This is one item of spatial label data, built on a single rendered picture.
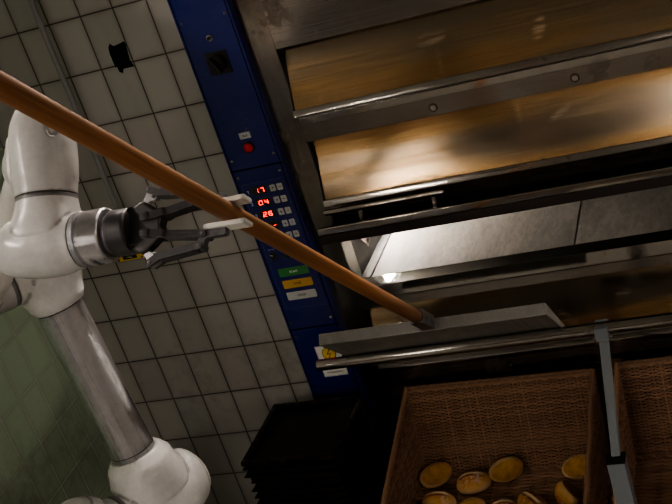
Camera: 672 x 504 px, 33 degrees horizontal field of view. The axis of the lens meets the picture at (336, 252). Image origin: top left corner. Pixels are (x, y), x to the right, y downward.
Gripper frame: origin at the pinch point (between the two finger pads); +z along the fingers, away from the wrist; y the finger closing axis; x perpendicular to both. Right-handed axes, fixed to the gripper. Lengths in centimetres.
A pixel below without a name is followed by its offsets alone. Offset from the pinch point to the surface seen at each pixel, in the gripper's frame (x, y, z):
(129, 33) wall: -90, -85, -70
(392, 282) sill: -144, -22, -20
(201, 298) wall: -142, -25, -79
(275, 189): -119, -46, -43
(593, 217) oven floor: -158, -35, 34
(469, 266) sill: -145, -23, 1
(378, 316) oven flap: -153, -14, -28
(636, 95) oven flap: -118, -52, 53
